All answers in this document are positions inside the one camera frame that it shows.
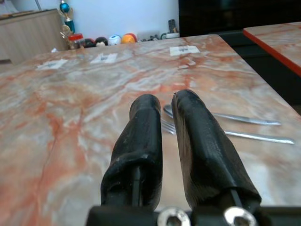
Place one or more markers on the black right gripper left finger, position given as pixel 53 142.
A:
pixel 141 141

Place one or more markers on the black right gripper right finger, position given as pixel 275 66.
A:
pixel 202 146

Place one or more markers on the silver metal spoon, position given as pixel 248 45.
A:
pixel 237 117

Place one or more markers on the silver metal fork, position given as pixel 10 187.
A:
pixel 258 137

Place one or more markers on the white paper marker tag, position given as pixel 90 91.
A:
pixel 52 64
pixel 104 58
pixel 184 50

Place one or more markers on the orange and red ball figurine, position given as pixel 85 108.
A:
pixel 129 38

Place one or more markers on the white and blue ball figurine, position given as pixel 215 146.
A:
pixel 114 39

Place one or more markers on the black round figurine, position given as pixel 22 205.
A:
pixel 89 42

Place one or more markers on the red-lidded plastic jar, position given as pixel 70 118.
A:
pixel 75 41

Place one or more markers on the black remote control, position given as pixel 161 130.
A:
pixel 171 25

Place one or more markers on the marble table with red edge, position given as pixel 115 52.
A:
pixel 277 40

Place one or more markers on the black cabinet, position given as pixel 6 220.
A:
pixel 235 16

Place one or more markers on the blue and gold trophy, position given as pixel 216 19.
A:
pixel 67 17

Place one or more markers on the beige wooden sideboard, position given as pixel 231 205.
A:
pixel 30 35

